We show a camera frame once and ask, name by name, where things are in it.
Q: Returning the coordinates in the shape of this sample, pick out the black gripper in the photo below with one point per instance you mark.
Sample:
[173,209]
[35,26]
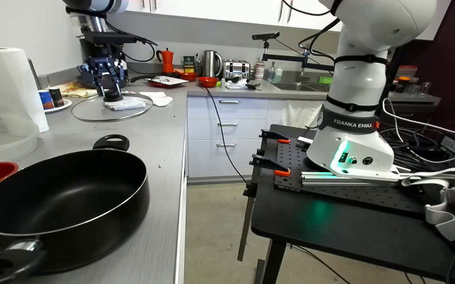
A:
[101,67]

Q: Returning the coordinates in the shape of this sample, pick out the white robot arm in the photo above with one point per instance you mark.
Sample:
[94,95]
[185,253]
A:
[346,141]

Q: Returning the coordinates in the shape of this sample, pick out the red moka pot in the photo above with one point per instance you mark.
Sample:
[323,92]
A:
[166,59]

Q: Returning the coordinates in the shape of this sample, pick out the black cooking pot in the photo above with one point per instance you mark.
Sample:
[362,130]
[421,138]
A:
[71,211]

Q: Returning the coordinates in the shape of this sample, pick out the white round plate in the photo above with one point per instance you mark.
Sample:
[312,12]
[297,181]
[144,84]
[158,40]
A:
[67,103]

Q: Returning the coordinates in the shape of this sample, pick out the red dark spice can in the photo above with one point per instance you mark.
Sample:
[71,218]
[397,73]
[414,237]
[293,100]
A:
[57,97]

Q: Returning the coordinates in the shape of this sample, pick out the blue spice can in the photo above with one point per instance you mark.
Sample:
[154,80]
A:
[46,100]

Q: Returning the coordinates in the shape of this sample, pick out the white paper towel roll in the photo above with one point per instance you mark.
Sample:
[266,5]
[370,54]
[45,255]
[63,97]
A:
[18,89]

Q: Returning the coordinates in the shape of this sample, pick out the red bowl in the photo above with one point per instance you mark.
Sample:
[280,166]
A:
[207,81]

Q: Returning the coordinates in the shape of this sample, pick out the steel electric kettle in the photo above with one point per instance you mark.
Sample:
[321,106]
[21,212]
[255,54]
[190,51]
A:
[210,64]

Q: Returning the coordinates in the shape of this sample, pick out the clear plastic container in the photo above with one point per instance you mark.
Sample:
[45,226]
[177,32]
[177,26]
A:
[18,132]

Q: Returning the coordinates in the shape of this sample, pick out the steel toaster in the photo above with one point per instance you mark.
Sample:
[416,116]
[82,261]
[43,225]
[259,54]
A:
[237,70]

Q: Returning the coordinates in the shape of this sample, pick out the white cabinet drawers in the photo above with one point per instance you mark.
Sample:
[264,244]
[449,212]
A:
[223,133]

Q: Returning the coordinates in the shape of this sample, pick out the orange black clamp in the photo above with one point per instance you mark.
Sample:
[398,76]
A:
[264,163]
[267,136]

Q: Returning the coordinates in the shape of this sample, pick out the black perforated robot table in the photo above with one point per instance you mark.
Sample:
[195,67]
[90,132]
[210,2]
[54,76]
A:
[376,234]

